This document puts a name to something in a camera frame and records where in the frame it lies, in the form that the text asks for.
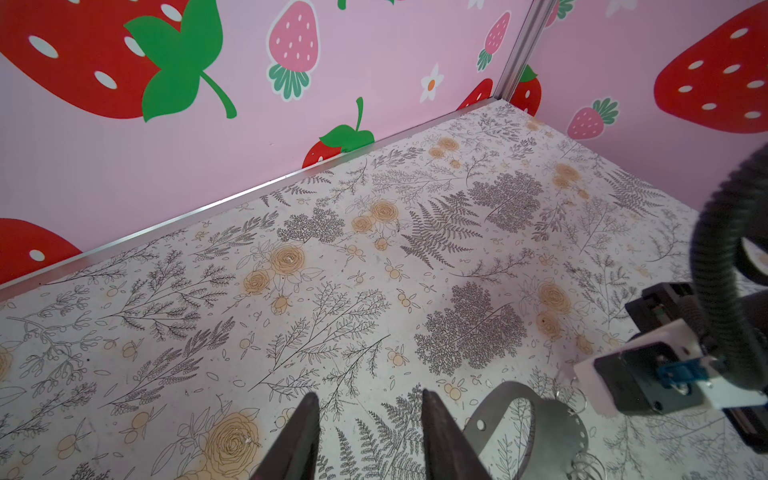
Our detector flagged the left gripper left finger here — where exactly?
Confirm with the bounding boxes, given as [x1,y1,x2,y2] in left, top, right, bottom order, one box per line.
[250,392,320,480]

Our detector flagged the right aluminium corner post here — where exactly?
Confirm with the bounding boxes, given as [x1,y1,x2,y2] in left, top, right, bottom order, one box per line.
[493,0,556,101]

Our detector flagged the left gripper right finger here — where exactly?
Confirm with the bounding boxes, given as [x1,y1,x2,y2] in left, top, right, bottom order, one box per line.
[421,389,491,480]

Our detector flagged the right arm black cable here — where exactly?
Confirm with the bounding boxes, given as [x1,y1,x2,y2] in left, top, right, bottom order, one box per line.
[688,142,768,391]

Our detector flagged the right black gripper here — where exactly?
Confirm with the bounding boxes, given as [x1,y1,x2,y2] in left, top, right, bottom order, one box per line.
[625,283,767,453]

